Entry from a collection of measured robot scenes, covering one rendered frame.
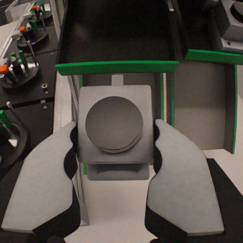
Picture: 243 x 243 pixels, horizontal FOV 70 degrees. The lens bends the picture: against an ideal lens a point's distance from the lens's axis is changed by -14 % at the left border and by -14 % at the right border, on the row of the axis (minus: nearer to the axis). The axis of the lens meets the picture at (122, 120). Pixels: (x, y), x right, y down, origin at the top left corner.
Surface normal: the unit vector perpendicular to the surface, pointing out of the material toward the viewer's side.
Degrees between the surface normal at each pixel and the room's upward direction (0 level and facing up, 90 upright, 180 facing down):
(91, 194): 0
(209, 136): 45
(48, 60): 0
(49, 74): 0
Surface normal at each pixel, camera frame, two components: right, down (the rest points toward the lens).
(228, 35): 0.02, 0.98
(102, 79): -0.01, 0.13
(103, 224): -0.02, -0.61
